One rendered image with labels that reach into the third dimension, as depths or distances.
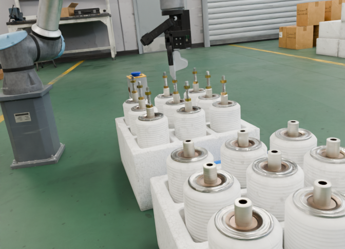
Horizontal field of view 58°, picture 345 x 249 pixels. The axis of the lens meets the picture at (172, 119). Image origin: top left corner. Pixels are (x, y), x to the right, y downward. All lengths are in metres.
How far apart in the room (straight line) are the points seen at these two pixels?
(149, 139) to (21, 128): 0.64
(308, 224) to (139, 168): 0.53
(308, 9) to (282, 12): 2.09
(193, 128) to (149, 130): 0.13
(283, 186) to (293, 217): 0.08
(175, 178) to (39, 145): 0.86
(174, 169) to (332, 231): 0.29
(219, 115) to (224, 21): 5.47
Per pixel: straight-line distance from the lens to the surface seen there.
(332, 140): 0.62
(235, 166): 0.64
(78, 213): 1.00
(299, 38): 4.72
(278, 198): 0.55
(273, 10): 6.71
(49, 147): 1.39
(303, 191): 0.51
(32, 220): 1.03
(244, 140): 0.65
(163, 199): 0.63
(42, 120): 1.36
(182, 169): 0.59
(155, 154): 0.87
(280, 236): 0.43
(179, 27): 1.00
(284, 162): 0.59
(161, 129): 0.88
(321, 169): 0.60
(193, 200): 0.51
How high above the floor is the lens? 0.51
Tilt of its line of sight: 17 degrees down
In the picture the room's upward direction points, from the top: 6 degrees counter-clockwise
